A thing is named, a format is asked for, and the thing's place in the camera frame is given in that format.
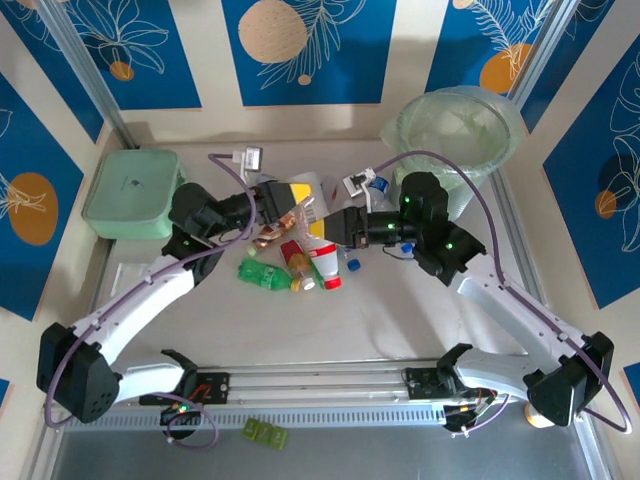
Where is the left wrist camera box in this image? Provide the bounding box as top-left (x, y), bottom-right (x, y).
top-left (230, 144), bottom-right (266, 174)

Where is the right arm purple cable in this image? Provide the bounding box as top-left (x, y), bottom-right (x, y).
top-left (368, 149), bottom-right (633, 437)

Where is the blue label bottle blue cap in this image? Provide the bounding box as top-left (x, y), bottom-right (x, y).
top-left (367, 173), bottom-right (394, 202)

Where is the green plastic bin liner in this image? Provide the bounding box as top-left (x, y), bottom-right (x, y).
top-left (380, 85), bottom-right (529, 187)

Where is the tea bottle red label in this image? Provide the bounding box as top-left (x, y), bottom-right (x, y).
top-left (279, 238), bottom-right (317, 293)

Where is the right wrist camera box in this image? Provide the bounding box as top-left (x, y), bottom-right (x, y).
top-left (341, 168), bottom-right (378, 199)

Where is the grey slotted cable duct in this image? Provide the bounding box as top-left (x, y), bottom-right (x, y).
top-left (62, 405), bottom-right (451, 432)

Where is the black arm base connector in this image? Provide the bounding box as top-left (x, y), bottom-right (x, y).
top-left (158, 403), bottom-right (205, 442)
top-left (441, 384), bottom-right (502, 435)

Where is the green bottle yellow cap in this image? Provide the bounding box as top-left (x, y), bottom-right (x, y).
top-left (235, 256), bottom-right (302, 293)

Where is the mint green zip case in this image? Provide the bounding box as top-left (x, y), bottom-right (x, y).
top-left (81, 149), bottom-right (191, 241)

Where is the wide clear bottle blue cap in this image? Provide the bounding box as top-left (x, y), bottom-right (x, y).
top-left (319, 175), bottom-right (342, 202)

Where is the white bottle red label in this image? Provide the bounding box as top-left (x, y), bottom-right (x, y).
top-left (309, 241), bottom-right (346, 293)

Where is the slim clear bottle blue cap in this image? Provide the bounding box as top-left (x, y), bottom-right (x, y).
top-left (339, 247), bottom-right (364, 273)

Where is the orange snack pouch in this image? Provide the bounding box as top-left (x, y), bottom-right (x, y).
top-left (251, 214), bottom-right (302, 252)

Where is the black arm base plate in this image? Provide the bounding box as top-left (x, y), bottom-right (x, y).
top-left (139, 371), bottom-right (233, 407)
top-left (404, 366), bottom-right (499, 402)

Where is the orange cap jar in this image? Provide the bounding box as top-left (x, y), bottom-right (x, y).
top-left (524, 403), bottom-right (552, 430)

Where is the aluminium rail frame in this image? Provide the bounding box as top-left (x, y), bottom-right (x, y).
top-left (42, 356), bottom-right (594, 414)

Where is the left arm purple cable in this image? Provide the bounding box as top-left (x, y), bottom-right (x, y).
top-left (44, 151), bottom-right (259, 450)

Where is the aluminium corner post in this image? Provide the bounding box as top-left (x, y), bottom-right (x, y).
top-left (36, 0), bottom-right (142, 149)
top-left (506, 0), bottom-right (584, 102)

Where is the grey metal shelf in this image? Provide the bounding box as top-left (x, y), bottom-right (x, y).
top-left (29, 412), bottom-right (616, 480)

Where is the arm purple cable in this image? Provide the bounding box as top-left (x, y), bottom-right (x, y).
top-left (368, 149), bottom-right (633, 437)
top-left (44, 151), bottom-right (259, 450)

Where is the metal mesh waste bin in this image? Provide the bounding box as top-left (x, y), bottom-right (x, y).
top-left (387, 85), bottom-right (526, 222)

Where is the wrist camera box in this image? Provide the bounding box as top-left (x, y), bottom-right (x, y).
top-left (341, 168), bottom-right (378, 199)
top-left (230, 144), bottom-right (266, 174)

